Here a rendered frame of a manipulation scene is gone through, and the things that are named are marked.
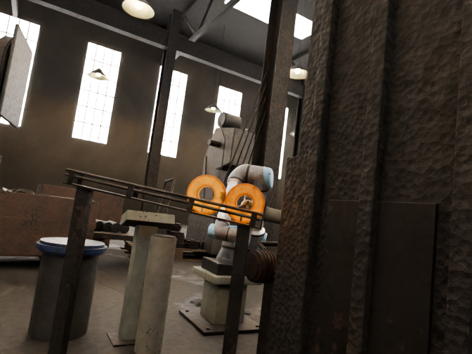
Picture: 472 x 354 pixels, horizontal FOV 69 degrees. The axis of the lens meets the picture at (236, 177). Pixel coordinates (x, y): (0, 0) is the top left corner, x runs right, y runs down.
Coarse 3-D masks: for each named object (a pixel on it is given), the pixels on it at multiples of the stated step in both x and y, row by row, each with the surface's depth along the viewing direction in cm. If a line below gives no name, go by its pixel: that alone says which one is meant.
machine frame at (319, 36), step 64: (320, 0) 115; (384, 0) 88; (448, 0) 77; (320, 64) 106; (384, 64) 86; (448, 64) 74; (320, 128) 102; (384, 128) 85; (448, 128) 72; (320, 192) 100; (384, 192) 83; (448, 192) 70; (320, 256) 97; (384, 256) 79; (448, 256) 68; (320, 320) 92; (384, 320) 76; (448, 320) 64
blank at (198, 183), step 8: (200, 176) 135; (208, 176) 135; (192, 184) 135; (200, 184) 135; (208, 184) 135; (216, 184) 134; (192, 192) 135; (216, 192) 134; (224, 192) 134; (216, 200) 134; (224, 200) 134; (200, 208) 134
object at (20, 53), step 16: (16, 32) 480; (0, 48) 468; (16, 48) 488; (0, 64) 463; (16, 64) 499; (0, 80) 467; (16, 80) 511; (0, 96) 478; (16, 96) 524; (0, 112) 467; (16, 112) 538; (16, 128) 557
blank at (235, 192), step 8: (240, 184) 134; (248, 184) 134; (232, 192) 134; (240, 192) 133; (248, 192) 133; (256, 192) 133; (232, 200) 133; (256, 200) 133; (264, 200) 133; (256, 208) 132; (232, 216) 132
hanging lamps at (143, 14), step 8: (128, 0) 647; (136, 0) 629; (144, 0) 647; (128, 8) 669; (136, 8) 676; (144, 8) 676; (304, 8) 878; (136, 16) 686; (144, 16) 686; (152, 16) 677; (104, 40) 1067; (296, 64) 856; (304, 64) 1489; (96, 72) 1027; (296, 72) 860; (304, 72) 868; (104, 80) 1081; (216, 112) 1281
